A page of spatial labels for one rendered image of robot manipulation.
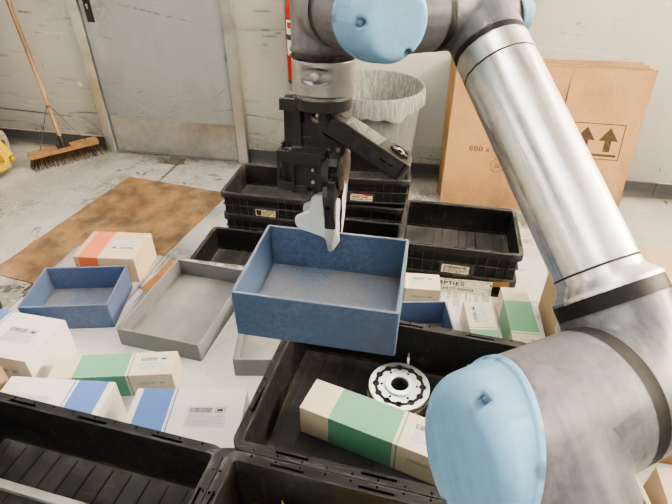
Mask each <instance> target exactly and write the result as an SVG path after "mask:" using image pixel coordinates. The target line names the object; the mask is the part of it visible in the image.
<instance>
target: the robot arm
mask: <svg viewBox="0 0 672 504"><path fill-rule="evenodd" d="M535 8H536V5H535V4H534V0H290V28H291V66H292V91H293V92H294V93H293V92H287V93H286V94H285V96H284V97H280V98H279V110H284V140H283V141H282V142H281V143H280V147H279V148H278V149H277V150H276V157H277V181H278V189H282V190H291V191H292V193H299V194H308V192H309V191H314V192H318V193H317V194H315V195H313V196H312V198H311V201H309V202H306V203H305V204H304V205H303V213H300V214H298V215H297V216H296V217H295V223H296V225H297V227H298V228H300V229H302V230H305V231H308V232H310V233H313V234H316V235H319V236H321V237H323V238H324V239H325V240H326V246H327V249H328V251H330V252H332V251H333V250H334V249H335V247H336V246H337V244H338V243H339V241H340V236H339V232H342V230H343V224H344V217H345V208H346V201H347V191H348V178H349V172H350V164H351V157H350V155H351V151H353V152H354V153H356V154H357V155H359V156H360V157H362V158H363V159H365V160H366V161H368V162H369V163H371V164H372V165H374V166H375V167H377V168H378V169H379V170H380V171H382V172H383V173H384V174H385V175H387V176H389V177H391V178H393V179H395V180H396V181H399V180H401V179H402V178H403V177H404V175H405V174H406V173H407V171H408V170H409V169H410V166H411V162H412V156H411V155H410V154H409V153H408V152H407V151H406V150H405V149H403V148H402V147H400V146H399V145H397V144H395V143H392V142H391V141H389V140H388V139H386V138H385V137H383V136H382V135H380V134H379V133H377V132H376V131H374V130H373V129H371V128H370V127H368V126H367V125H365V124H364V123H362V122H361V121H359V120H358V119H356V118H355V117H353V116H352V115H350V114H349V113H347V112H346V111H348V110H350V109H351V108H352V95H351V94H353V93H354V87H355V58H356V59H358V60H361V61H363V62H367V63H380V64H392V63H396V62H399V61H401V60H402V59H404V58H405V57H407V56H408V55H409V54H414V53H425V52H440V51H448V52H449V53H450V54H451V57H452V59H453V61H454V63H455V66H456V68H457V70H458V72H459V74H460V77H461V79H462V81H463V83H464V86H465V88H466V90H467V92H468V94H469V97H470V99H471V101H472V103H473V106H474V108H475V110H476V112H477V114H478V117H479V119H480V121H481V123H482V126H483V128H484V130H485V132H486V134H487V137H488V139H489V141H490V143H491V145H492V148H493V150H494V152H495V154H496V157H497V159H498V161H499V163H500V165H501V168H502V170H503V172H504V174H505V177H506V179H507V181H508V183H509V185H510V188H511V190H512V192H513V194H514V197H515V199H516V201H517V203H518V205H519V208H520V210H521V212H522V214H523V217H524V219H525V221H526V223H527V225H528V228H529V230H530V232H531V234H532V237H533V239H534V241H535V243H536V245H537V248H538V250H539V252H540V254H541V257H542V259H543V261H544V263H545V265H546V268H547V270H548V272H549V274H550V276H551V279H552V281H553V283H554V285H555V288H556V290H557V294H556V297H555V300H554V302H553V304H552V310H553V312H554V314H555V316H556V318H557V321H558V323H559V326H560V332H558V333H555V334H553V335H550V336H547V337H544V338H541V339H539V340H536V341H533V342H530V343H527V344H525V345H522V346H519V347H516V348H513V349H511V350H508V351H505V352H502V353H499V354H492V355H486V356H483V357H480V358H478V359H477V360H475V361H474V362H473V363H471V364H470V365H468V366H466V367H464V368H461V369H459V370H456V371H454V372H452V373H450V374H448V375H447V376H445V377H444V378H443V379H442V380H441V381H440V382H439V383H438V384H437V385H436V387H435V388H434V390H433V392H432V394H431V396H430V399H429V406H428V407H427V410H426V417H425V440H426V448H427V454H428V459H429V464H430V468H431V471H432V475H433V478H434V481H435V484H436V487H437V489H438V492H439V494H440V496H441V498H442V499H443V500H446V501H447V504H646V502H645V499H644V497H643V494H642V492H641V489H640V487H639V484H638V482H637V479H636V476H635V474H637V473H638V472H640V471H642V470H644V469H645V468H647V467H649V466H651V465H653V464H655V463H657V462H659V461H661V460H663V459H664V458H666V457H667V456H669V455H670V454H671V453H672V283H671V281H670V279H669V278H668V276H667V274H666V272H664V271H665V270H664V268H662V267H659V266H656V265H654V264H651V263H648V262H647V261H646V260H644V258H643V256H642V254H641V252H640V250H639V248H638V246H637V244H636V242H635V240H634V238H633V236H632V235H631V233H630V231H629V229H628V227H627V225H626V223H625V221H624V219H623V217H622V215H621V213H620V211H619V209H618V207H617V205H616V203H615V201H614V199H613V197H612V195H611V193H610V191H609V189H608V187H607V185H606V183H605V181H604V179H603V177H602V175H601V173H600V172H599V170H598V168H597V166H596V164H595V162H594V160H593V158H592V156H591V154H590V152H589V150H588V148H587V146H586V144H585V142H584V140H583V138H582V136H581V134H580V132H579V130H578V128H577V126H576V124H575V122H574V120H573V118H572V116H571V114H570V112H569V110H568V109H567V107H566V105H565V103H564V101H563V99H562V97H561V95H560V93H559V91H558V89H557V87H556V85H555V83H554V81H553V79H552V77H551V75H550V73H549V71H548V69H547V67H546V65H545V63H544V61H543V59H542V57H541V55H540V53H539V51H538V49H537V48H536V46H535V44H534V42H533V40H532V38H531V36H530V34H529V32H528V30H529V28H530V26H531V24H532V21H533V18H534V15H535ZM317 114H318V115H317ZM284 147H291V149H288V148H285V149H284V150H283V148H284ZM280 162H281V167H282V181H281V171H280Z"/></svg>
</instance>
